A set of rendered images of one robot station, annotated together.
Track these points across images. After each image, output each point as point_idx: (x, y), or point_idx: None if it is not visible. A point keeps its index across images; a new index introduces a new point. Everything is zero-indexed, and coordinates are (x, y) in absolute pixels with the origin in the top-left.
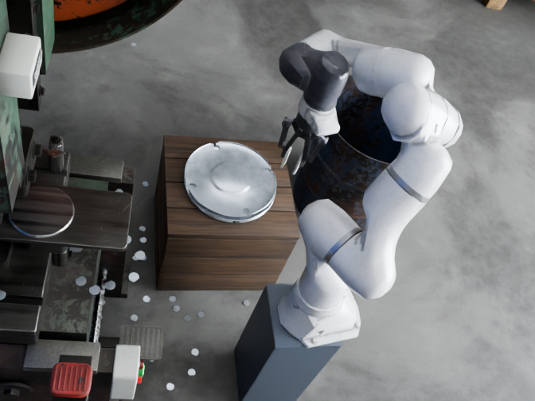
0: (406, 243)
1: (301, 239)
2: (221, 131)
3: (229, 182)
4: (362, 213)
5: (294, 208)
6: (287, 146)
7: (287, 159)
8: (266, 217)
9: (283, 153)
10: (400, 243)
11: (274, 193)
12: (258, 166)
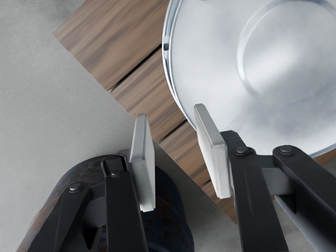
0: (5, 219)
1: (118, 126)
2: None
3: (288, 35)
4: (47, 209)
5: (154, 160)
6: (246, 173)
7: (201, 149)
8: (152, 23)
9: (231, 143)
10: (10, 212)
11: (175, 90)
12: (250, 132)
